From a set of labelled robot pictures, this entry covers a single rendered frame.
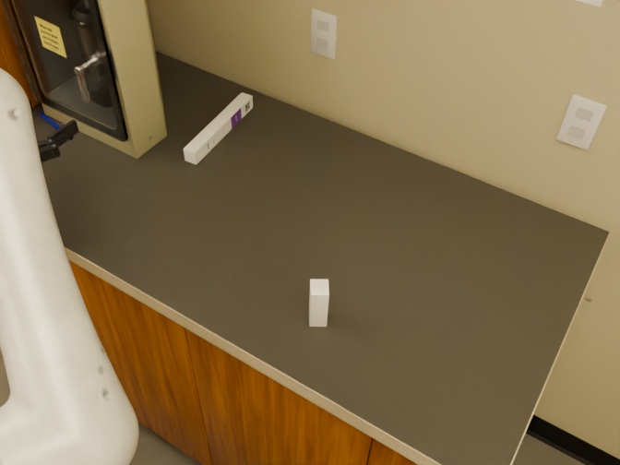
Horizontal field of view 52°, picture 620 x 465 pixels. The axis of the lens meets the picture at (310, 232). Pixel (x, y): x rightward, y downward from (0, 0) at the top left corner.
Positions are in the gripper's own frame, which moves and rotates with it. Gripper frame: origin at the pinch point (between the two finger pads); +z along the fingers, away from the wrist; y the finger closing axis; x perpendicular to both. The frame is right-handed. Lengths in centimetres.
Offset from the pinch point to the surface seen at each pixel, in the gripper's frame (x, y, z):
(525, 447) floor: 114, -117, 53
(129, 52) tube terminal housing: -7.4, -5.7, 20.0
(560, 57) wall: -14, -87, 58
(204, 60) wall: 19, 8, 59
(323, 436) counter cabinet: 41, -76, -11
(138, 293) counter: 21.3, -33.2, -14.3
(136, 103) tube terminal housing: 5.4, -5.6, 18.9
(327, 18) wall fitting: -7, -33, 58
